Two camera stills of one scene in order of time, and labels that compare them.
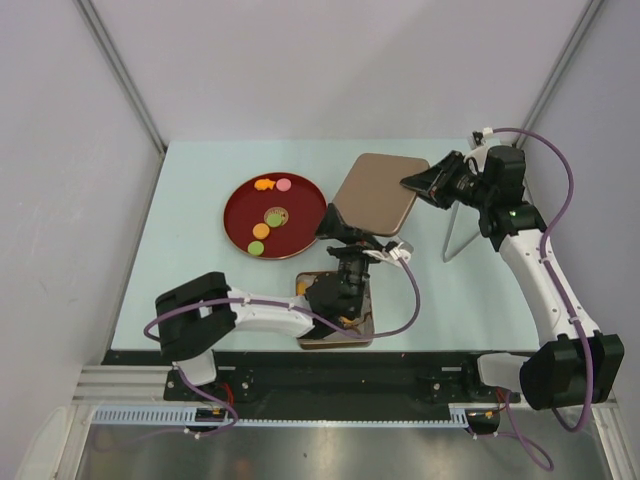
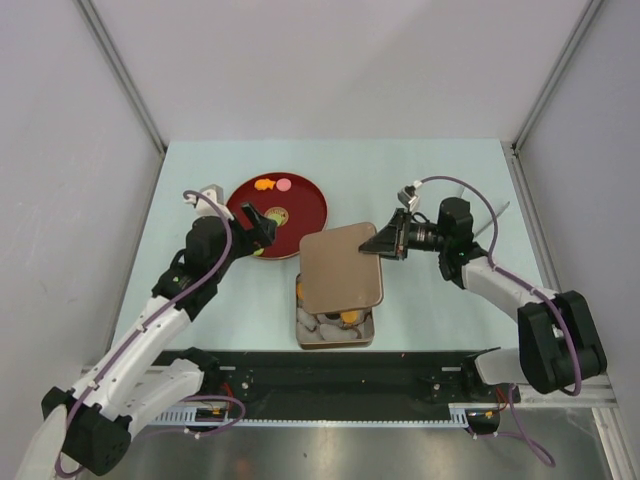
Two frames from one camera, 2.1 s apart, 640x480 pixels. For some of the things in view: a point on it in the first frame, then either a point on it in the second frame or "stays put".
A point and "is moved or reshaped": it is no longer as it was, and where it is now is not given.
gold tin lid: [373, 199] is moved or reshaped
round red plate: [274, 216] stays put
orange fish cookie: [264, 184] stays put
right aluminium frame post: [547, 90] stays put
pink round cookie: [283, 184] stays put
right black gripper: [455, 165] to [393, 240]
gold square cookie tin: [304, 279] stays put
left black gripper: [333, 227] to [262, 235]
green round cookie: [274, 220] stays put
